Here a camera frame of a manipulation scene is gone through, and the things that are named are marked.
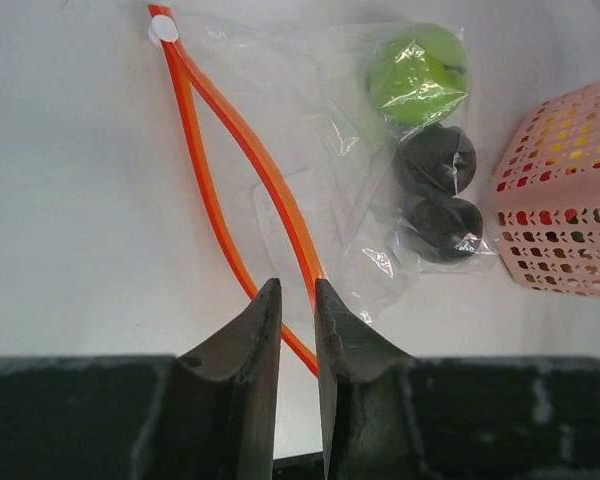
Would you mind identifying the clear zip top bag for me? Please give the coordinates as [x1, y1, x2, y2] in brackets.
[146, 3, 501, 379]

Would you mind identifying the light green fake apple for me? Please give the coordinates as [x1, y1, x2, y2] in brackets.
[367, 23, 470, 126]

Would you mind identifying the black fake fruit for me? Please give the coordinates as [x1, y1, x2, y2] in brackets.
[394, 124, 477, 196]
[398, 197, 484, 264]

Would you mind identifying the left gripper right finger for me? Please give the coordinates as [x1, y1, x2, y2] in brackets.
[315, 279, 600, 479]

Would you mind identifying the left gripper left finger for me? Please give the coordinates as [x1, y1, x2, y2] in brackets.
[0, 279, 282, 479]

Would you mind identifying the pink plastic basket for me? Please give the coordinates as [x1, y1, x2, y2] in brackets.
[491, 80, 600, 298]

